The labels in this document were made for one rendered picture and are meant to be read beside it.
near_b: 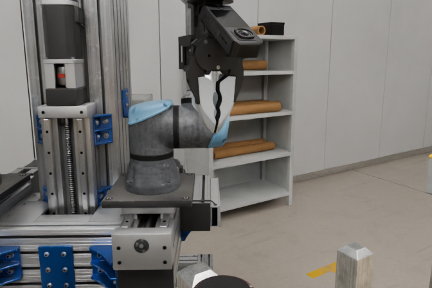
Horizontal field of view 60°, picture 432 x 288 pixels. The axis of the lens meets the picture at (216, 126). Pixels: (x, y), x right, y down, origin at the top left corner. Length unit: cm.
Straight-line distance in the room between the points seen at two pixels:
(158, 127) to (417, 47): 497
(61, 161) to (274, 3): 302
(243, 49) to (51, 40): 71
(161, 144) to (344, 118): 383
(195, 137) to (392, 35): 443
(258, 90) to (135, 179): 282
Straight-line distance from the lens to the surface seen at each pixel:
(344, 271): 59
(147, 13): 317
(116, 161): 120
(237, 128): 362
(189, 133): 96
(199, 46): 56
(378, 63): 503
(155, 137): 96
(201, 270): 41
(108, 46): 115
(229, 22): 54
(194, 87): 56
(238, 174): 375
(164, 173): 99
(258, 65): 343
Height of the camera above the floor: 139
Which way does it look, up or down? 11 degrees down
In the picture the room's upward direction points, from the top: straight up
